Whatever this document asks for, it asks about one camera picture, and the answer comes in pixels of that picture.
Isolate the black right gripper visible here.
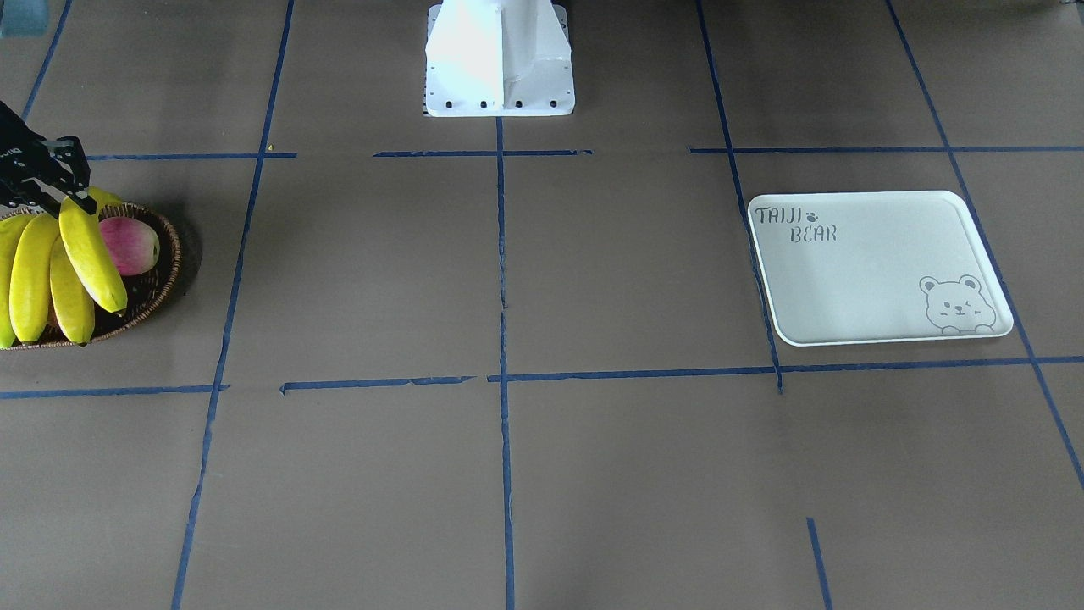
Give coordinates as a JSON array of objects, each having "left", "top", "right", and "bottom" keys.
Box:
[{"left": 1, "top": 102, "right": 96, "bottom": 216}]

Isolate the yellow banana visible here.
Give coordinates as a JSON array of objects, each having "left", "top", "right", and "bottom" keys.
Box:
[
  {"left": 8, "top": 213, "right": 59, "bottom": 343},
  {"left": 49, "top": 238, "right": 96, "bottom": 345},
  {"left": 59, "top": 186, "right": 128, "bottom": 315}
]

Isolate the brown wicker basket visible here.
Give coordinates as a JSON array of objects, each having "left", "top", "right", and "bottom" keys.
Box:
[{"left": 4, "top": 202, "right": 185, "bottom": 351}]

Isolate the pink red apple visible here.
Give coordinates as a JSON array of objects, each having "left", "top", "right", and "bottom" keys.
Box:
[{"left": 98, "top": 216, "right": 160, "bottom": 277}]

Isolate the yellow-green banana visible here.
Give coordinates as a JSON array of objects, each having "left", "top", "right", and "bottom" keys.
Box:
[{"left": 0, "top": 213, "right": 34, "bottom": 350}]

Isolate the white bear tray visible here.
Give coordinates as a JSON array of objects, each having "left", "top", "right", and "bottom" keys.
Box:
[{"left": 747, "top": 190, "right": 1015, "bottom": 347}]

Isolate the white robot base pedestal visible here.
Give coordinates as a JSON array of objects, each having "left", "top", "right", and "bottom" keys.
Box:
[{"left": 423, "top": 1, "right": 577, "bottom": 117}]

